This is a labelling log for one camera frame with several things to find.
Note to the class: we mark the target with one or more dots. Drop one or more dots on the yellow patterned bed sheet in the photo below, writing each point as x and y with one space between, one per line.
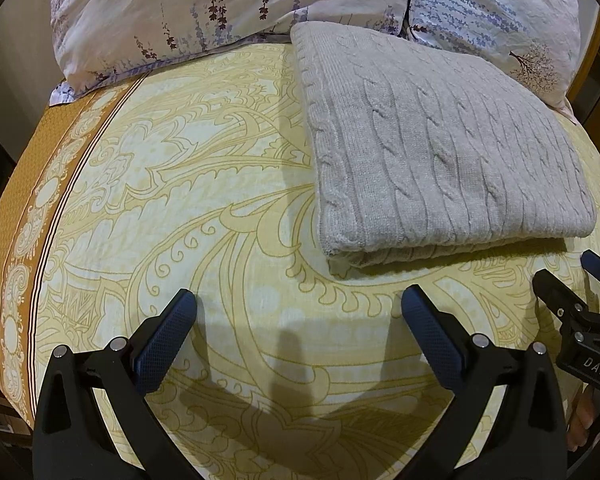
205 185

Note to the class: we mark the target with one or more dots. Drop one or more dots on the person's right hand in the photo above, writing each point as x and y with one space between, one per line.
582 420

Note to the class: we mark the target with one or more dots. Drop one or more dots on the lavender sprig print pillow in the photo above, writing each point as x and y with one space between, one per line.
155 0

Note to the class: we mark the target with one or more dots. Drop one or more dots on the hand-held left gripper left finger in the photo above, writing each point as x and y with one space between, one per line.
162 345

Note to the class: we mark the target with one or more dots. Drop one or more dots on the wooden bed frame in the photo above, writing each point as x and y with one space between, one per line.
590 60

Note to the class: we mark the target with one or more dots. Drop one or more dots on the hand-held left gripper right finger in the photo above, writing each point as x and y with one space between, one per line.
432 335

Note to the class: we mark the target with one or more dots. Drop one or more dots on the tree print pillow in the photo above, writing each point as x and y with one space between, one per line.
480 0

